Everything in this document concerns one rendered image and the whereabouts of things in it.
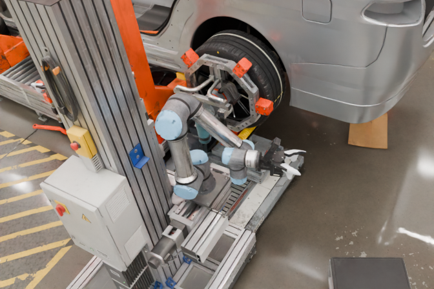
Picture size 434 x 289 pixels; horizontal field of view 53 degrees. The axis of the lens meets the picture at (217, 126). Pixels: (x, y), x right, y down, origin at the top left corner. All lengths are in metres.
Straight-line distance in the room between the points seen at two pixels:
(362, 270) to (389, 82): 1.04
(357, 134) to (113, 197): 2.40
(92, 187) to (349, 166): 2.18
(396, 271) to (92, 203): 1.65
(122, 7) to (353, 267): 1.96
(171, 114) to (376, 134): 2.34
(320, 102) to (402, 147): 1.18
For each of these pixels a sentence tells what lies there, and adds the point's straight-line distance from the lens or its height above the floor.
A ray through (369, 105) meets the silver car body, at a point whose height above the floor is 0.90.
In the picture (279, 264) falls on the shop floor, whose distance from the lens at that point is 3.01.
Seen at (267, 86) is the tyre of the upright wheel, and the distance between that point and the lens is 2.72.
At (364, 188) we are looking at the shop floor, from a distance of 3.43.
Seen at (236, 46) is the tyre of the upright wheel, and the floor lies 1.17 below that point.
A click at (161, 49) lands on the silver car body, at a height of 0.91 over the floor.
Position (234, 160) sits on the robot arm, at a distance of 1.90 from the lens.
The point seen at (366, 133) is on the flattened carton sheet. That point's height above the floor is 0.01.
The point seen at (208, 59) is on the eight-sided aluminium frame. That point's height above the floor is 1.10.
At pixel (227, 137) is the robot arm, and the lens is 2.00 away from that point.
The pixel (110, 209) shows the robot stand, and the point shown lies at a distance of 1.94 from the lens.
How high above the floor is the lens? 2.59
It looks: 41 degrees down
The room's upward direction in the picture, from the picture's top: 10 degrees counter-clockwise
